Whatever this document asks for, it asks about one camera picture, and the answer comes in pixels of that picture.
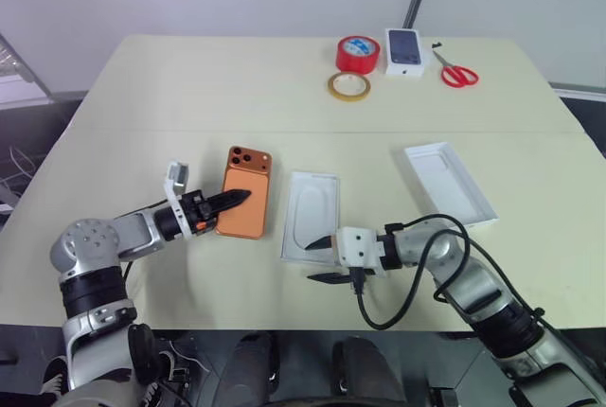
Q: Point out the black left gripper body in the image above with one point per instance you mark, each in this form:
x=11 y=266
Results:
x=201 y=217

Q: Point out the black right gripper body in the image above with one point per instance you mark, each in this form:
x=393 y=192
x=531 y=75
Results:
x=335 y=248

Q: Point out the orange smartphone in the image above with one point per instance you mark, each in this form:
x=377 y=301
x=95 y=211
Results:
x=244 y=199

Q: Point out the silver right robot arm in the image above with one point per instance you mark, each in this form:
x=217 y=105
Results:
x=473 y=279

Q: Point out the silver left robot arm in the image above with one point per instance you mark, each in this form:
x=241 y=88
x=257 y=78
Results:
x=85 y=241

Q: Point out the white phone box base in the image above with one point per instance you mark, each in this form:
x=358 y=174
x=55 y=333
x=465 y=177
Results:
x=310 y=217

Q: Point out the white phone box lid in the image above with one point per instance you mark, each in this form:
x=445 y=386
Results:
x=450 y=184

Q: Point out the white box with phone print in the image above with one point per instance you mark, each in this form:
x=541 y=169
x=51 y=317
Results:
x=405 y=52

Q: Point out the yellow clear tape roll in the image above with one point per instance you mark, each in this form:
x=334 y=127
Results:
x=333 y=87

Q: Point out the red tape roll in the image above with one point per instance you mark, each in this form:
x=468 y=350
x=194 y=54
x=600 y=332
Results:
x=357 y=59

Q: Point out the black and white sneaker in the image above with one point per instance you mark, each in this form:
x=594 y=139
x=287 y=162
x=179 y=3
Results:
x=54 y=376

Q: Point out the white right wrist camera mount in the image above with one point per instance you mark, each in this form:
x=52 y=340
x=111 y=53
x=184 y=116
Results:
x=357 y=248

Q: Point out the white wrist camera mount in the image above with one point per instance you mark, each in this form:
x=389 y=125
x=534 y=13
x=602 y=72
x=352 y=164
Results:
x=357 y=248
x=177 y=181

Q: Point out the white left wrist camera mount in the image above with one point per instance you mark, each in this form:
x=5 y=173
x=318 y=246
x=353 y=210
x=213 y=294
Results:
x=177 y=181

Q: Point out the metal frame rack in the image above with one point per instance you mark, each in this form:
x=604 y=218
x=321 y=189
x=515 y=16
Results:
x=21 y=71

